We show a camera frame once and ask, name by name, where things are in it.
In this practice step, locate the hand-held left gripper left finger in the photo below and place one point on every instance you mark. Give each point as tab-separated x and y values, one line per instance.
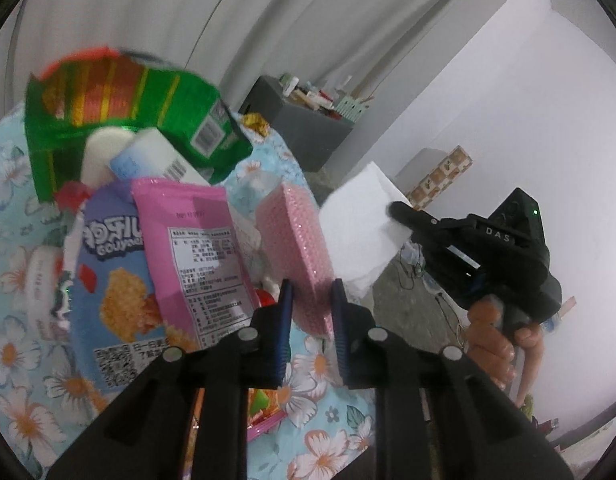
285	332

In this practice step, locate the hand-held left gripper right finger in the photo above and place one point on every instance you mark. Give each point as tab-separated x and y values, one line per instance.
339	332

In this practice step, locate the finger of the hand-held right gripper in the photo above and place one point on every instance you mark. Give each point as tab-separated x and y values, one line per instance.
410	217

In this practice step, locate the pink sponge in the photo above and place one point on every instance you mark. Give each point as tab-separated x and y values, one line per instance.
293	240

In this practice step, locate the white and blue bottle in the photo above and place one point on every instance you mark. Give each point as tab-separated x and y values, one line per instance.
152	155

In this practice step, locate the person's right hand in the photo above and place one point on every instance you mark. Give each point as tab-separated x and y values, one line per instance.
488	345

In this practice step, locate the patterned cardboard box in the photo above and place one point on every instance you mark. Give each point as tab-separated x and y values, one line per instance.
443	177

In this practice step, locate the orange snack packet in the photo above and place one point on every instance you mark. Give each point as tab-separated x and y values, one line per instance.
263	407

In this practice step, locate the mint green box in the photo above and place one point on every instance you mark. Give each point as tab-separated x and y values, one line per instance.
353	106

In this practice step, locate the pink snack packet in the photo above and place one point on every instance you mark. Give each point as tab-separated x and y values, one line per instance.
197	240

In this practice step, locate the grey cabinet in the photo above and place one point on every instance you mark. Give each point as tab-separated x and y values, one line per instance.
298	130

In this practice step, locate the cluster of small toiletries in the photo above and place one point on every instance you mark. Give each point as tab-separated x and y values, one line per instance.
308	92

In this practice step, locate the yellow crumpled wrapper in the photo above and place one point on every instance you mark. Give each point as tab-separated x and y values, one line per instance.
256	124

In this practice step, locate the blue snack bag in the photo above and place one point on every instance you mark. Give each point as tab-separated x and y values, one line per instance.
112	280

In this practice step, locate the white round packet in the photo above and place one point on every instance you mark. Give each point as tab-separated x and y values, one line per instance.
40	275

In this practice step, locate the red wrapper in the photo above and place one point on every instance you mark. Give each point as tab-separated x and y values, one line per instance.
70	195

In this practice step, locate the floral tablecloth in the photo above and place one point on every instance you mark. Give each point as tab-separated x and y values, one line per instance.
17	390

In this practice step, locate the grey curtain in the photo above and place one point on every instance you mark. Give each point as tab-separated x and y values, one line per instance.
212	15

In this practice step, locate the green snack bag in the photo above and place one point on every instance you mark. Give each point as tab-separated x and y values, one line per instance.
117	100

